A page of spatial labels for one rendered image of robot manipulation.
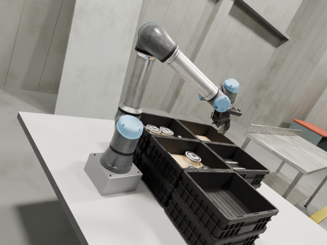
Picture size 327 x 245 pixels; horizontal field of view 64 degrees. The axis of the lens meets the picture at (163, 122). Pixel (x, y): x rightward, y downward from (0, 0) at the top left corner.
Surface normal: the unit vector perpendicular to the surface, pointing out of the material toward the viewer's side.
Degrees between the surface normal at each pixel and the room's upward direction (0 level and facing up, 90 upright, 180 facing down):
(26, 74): 90
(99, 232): 0
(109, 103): 76
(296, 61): 90
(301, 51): 90
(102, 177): 90
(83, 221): 0
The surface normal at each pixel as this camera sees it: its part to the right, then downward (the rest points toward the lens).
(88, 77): 0.68, 0.28
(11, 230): 0.40, -0.86
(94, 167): -0.69, -0.07
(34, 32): 0.60, 0.50
